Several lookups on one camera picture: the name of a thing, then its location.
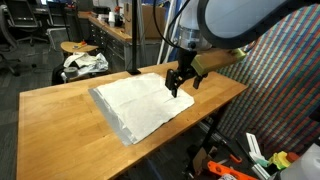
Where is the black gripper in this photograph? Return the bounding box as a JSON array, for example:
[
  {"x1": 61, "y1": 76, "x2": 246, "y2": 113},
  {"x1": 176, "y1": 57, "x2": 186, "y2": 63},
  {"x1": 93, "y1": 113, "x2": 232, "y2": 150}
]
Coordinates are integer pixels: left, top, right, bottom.
[{"x1": 165, "y1": 48, "x2": 209, "y2": 99}]

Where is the white cloth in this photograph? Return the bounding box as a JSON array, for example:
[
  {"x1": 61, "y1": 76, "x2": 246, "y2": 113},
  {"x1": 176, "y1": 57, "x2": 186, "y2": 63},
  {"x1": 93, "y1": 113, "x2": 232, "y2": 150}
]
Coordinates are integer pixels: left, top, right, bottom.
[{"x1": 94, "y1": 72, "x2": 196, "y2": 145}]

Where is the black vertical pole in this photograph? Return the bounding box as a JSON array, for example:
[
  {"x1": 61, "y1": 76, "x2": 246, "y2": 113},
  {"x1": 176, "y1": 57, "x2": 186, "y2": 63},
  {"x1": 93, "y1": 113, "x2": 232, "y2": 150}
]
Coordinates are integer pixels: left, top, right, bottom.
[{"x1": 127, "y1": 0, "x2": 143, "y2": 76}]

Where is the brown cardboard box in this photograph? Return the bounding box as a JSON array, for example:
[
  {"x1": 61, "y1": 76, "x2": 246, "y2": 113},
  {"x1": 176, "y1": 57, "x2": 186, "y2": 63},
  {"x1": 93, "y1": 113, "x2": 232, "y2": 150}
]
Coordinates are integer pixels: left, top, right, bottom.
[{"x1": 123, "y1": 2, "x2": 167, "y2": 39}]

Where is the grey cabinet wooden top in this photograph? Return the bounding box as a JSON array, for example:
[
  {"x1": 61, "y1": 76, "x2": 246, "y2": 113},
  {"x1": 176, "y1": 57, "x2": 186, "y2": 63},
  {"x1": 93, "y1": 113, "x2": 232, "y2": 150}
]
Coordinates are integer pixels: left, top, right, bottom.
[{"x1": 78, "y1": 11, "x2": 161, "y2": 73}]

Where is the flat cardboard piece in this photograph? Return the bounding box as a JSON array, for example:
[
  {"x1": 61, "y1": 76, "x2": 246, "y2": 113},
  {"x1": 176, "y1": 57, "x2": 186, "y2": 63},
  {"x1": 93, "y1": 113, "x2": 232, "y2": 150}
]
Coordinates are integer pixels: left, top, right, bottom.
[{"x1": 191, "y1": 145, "x2": 218, "y2": 174}]

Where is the dark bottle red cap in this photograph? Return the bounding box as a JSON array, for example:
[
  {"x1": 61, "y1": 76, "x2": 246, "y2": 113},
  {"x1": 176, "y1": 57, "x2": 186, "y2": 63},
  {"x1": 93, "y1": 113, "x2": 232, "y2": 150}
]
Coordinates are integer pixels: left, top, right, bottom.
[{"x1": 113, "y1": 5, "x2": 124, "y2": 27}]

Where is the white paper cup stack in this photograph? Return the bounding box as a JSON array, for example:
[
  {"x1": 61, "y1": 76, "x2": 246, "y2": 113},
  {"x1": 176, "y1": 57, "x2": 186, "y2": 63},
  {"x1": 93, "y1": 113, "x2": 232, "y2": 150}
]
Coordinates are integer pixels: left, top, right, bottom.
[{"x1": 107, "y1": 11, "x2": 116, "y2": 28}]

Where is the crumpled white fabric pile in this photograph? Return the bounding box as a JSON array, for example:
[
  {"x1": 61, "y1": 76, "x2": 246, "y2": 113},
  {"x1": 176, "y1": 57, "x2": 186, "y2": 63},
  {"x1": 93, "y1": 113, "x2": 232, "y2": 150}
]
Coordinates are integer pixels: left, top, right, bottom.
[{"x1": 63, "y1": 51, "x2": 109, "y2": 76}]

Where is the multicoloured patterned backdrop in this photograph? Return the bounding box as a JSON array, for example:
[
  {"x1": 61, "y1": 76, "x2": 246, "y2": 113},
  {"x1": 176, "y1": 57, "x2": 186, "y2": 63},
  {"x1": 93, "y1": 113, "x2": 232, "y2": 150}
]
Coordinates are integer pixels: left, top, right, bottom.
[{"x1": 213, "y1": 3, "x2": 320, "y2": 158}]

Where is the small red hand tool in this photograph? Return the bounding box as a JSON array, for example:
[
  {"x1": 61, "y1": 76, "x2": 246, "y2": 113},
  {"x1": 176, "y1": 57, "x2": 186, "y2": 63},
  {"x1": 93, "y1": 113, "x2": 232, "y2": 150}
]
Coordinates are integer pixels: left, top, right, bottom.
[{"x1": 72, "y1": 40, "x2": 89, "y2": 51}]

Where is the round wooden side table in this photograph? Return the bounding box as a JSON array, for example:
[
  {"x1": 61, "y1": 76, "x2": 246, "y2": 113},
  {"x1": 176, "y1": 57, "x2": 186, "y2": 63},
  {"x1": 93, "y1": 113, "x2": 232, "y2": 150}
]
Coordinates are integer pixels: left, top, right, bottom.
[{"x1": 60, "y1": 40, "x2": 100, "y2": 55}]

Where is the yellow-green plastic object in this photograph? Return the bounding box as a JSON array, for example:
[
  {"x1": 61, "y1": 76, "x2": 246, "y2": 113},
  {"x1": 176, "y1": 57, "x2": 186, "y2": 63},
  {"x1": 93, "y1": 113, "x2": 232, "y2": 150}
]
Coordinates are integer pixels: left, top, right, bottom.
[{"x1": 268, "y1": 150, "x2": 292, "y2": 170}]

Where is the red round object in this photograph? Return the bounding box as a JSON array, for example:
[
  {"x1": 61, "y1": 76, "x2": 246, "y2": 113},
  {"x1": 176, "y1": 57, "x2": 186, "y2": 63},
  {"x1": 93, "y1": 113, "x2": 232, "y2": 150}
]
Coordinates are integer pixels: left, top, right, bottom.
[{"x1": 285, "y1": 151, "x2": 300, "y2": 164}]

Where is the black office chair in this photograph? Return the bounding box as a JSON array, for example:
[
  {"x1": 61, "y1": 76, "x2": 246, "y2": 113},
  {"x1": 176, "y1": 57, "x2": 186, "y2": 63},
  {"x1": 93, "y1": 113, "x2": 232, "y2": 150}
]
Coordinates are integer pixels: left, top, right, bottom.
[
  {"x1": 5, "y1": 0, "x2": 50, "y2": 46},
  {"x1": 0, "y1": 3, "x2": 22, "y2": 77}
]

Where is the aluminium rail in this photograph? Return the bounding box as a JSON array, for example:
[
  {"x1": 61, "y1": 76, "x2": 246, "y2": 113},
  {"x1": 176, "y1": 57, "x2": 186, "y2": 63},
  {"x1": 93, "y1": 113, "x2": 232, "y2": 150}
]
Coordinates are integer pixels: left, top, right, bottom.
[{"x1": 196, "y1": 120, "x2": 234, "y2": 148}]

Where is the black table leg frame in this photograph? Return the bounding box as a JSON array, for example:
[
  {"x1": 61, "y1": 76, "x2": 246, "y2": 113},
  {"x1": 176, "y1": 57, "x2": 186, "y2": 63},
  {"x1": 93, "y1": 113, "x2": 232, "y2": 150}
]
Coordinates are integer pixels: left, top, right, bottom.
[{"x1": 184, "y1": 106, "x2": 231, "y2": 174}]

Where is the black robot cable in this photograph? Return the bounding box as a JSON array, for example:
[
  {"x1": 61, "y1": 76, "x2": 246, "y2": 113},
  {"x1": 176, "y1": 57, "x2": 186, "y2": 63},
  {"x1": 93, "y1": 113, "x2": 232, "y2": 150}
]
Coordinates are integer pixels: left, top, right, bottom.
[{"x1": 152, "y1": 0, "x2": 193, "y2": 50}]

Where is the black clamp orange handle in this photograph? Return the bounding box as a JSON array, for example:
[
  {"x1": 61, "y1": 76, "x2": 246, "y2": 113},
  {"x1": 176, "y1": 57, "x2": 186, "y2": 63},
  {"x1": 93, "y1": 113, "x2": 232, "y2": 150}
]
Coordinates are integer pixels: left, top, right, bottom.
[{"x1": 214, "y1": 132, "x2": 244, "y2": 165}]

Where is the white plastic bracket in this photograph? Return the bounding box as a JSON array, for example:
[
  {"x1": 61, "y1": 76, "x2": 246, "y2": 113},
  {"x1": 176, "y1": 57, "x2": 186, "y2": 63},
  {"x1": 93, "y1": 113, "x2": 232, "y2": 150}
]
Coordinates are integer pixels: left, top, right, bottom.
[{"x1": 245, "y1": 132, "x2": 266, "y2": 164}]

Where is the grey duct tape roll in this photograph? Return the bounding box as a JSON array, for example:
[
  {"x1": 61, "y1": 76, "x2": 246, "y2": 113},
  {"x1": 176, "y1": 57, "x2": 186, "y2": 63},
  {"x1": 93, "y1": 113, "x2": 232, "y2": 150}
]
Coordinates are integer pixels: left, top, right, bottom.
[{"x1": 63, "y1": 66, "x2": 80, "y2": 80}]

